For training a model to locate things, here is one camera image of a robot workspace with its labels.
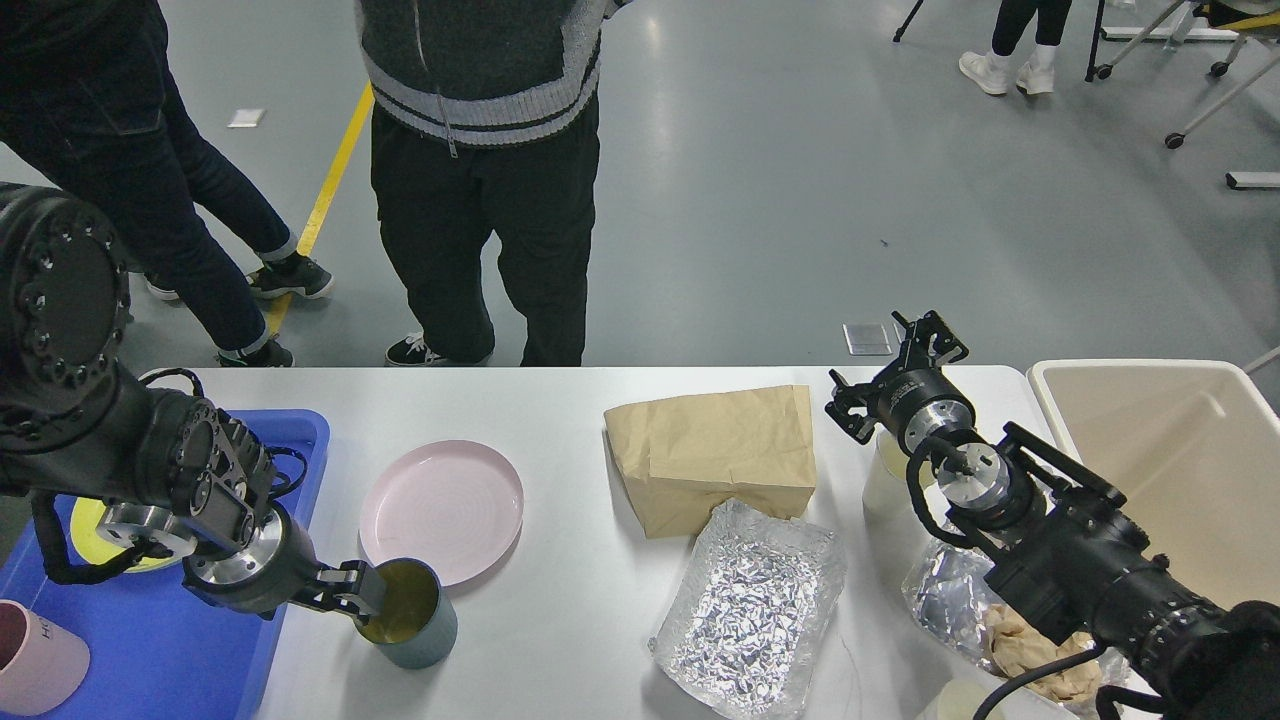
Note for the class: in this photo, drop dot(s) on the crumpled foil with paper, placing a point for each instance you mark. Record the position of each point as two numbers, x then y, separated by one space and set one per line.
946 594

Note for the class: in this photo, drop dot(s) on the person in dark jeans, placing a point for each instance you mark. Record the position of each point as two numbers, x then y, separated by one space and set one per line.
90 101

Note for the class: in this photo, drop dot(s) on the brown paper bag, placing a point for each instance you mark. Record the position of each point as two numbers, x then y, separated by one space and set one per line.
681 457

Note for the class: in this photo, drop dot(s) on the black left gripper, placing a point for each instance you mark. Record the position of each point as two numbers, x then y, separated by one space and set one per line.
279 566

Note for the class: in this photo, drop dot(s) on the blue-grey mug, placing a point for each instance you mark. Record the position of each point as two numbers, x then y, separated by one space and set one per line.
417 625

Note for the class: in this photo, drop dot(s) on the beige plastic bin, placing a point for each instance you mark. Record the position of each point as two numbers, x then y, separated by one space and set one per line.
1194 447

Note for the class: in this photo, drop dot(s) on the yellow plate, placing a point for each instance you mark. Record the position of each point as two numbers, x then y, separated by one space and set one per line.
95 550

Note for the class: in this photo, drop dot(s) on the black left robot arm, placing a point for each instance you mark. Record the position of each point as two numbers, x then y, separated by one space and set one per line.
117 470

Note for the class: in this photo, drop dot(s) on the aluminium foil tray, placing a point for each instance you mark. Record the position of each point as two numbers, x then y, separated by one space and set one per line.
745 628

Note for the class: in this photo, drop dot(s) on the person in grey sweater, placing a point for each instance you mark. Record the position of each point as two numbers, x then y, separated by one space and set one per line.
485 123

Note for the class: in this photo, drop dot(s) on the pink mug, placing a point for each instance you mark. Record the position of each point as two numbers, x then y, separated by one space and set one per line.
42 664

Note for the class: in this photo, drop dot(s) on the white paper cup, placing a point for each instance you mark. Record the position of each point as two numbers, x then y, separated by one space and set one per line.
886 492

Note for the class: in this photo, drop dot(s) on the pink plate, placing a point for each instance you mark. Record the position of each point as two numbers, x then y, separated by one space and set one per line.
456 505

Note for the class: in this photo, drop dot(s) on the blue plastic tray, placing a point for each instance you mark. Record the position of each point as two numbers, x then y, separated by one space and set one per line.
156 650

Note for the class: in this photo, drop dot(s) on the white lid bottom edge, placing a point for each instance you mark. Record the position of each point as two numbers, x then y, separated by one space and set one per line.
957 699

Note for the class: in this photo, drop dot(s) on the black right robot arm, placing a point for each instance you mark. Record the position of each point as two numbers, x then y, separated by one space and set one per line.
1063 553

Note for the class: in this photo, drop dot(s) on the metal floor plate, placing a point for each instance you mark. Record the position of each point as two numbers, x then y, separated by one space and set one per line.
869 339

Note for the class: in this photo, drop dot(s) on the person in white sneakers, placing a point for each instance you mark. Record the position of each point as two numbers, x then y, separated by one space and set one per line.
990 71

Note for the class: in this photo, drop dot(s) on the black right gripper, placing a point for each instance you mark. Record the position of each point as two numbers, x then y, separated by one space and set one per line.
914 402

